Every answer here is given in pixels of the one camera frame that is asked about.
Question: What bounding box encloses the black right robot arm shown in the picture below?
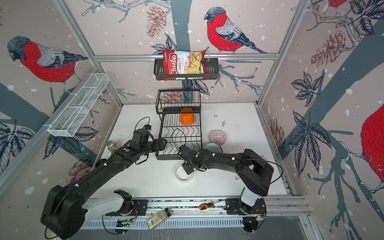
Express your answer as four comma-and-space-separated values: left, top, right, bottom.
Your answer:
178, 145, 274, 197

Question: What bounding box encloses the orange glass bowl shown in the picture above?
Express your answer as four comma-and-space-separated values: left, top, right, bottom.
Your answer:
180, 108, 195, 126

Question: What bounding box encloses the red cassava chips bag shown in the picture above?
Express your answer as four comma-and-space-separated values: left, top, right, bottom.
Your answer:
163, 50, 207, 75

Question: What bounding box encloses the black wall basket shelf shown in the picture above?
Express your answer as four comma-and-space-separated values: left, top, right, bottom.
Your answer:
154, 59, 219, 81

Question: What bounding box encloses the white wire wall shelf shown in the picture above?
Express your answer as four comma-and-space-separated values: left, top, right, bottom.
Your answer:
48, 73, 110, 137

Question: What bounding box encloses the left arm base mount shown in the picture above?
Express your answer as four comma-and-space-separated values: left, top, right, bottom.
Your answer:
106, 190, 149, 217

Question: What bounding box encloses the striped patterned bowl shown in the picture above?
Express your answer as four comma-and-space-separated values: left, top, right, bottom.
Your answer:
209, 130, 227, 146

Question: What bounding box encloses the beige electronic box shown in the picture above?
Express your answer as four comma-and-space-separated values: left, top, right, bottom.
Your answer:
147, 208, 171, 230

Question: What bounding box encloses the small jar with brown contents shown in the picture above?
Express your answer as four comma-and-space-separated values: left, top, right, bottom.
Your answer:
107, 140, 119, 154

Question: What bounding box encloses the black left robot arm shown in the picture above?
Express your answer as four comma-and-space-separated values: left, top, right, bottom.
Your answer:
41, 128, 167, 240

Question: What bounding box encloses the light green glazed bowl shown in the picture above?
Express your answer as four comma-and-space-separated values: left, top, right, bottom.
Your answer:
204, 143, 223, 154

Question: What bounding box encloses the black wire dish rack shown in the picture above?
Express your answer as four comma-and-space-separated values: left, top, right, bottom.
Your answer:
156, 89, 203, 161

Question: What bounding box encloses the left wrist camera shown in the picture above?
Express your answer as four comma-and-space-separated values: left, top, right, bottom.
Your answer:
142, 124, 152, 131

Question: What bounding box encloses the orange handled screwdriver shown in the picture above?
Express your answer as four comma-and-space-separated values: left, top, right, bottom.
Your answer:
199, 202, 215, 211

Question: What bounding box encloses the white ceramic bowl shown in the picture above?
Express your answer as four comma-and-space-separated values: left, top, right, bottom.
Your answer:
174, 162, 194, 183

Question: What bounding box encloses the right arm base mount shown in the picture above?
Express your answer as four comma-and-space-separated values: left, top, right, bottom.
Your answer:
224, 197, 268, 233

